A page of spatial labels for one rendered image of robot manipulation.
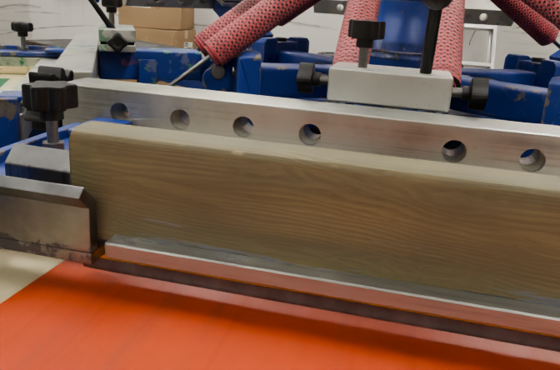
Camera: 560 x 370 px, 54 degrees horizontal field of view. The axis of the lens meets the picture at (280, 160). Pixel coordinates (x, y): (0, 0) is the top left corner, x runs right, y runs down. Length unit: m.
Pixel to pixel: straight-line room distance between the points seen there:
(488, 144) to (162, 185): 0.31
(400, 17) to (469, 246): 0.81
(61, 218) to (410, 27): 0.83
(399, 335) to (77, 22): 5.05
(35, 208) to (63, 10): 5.01
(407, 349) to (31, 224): 0.24
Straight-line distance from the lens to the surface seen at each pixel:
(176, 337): 0.33
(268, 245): 0.32
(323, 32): 4.49
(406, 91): 0.57
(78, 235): 0.36
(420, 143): 0.53
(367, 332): 0.35
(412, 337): 0.35
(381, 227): 0.31
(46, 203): 0.37
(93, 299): 0.37
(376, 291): 0.31
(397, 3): 1.09
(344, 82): 0.58
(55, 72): 0.66
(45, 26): 5.48
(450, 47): 0.78
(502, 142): 0.53
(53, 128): 0.51
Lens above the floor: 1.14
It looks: 17 degrees down
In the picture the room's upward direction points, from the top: 4 degrees clockwise
